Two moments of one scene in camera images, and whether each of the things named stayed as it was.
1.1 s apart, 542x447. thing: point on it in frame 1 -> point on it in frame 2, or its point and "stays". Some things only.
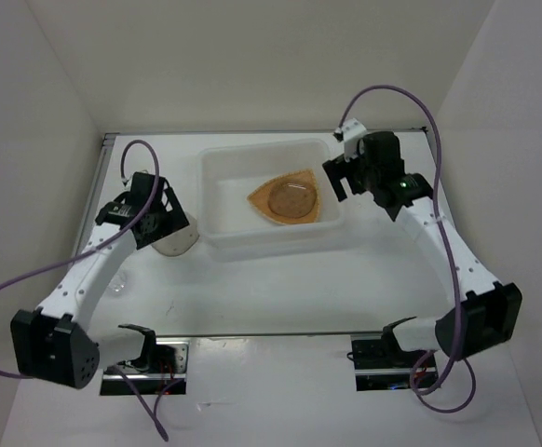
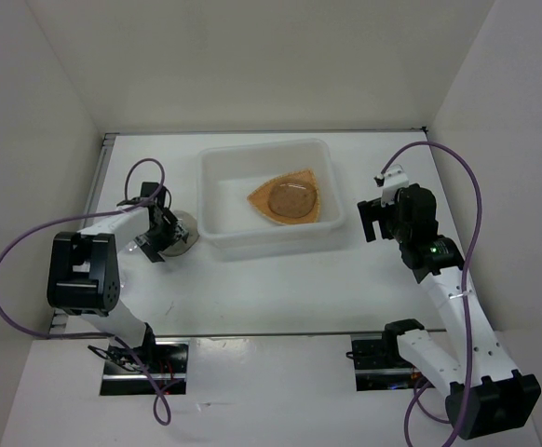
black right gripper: (338, 169) -> (372, 210)
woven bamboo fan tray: (291, 198) stays
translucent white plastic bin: (232, 227) stays
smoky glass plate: (291, 200) stays
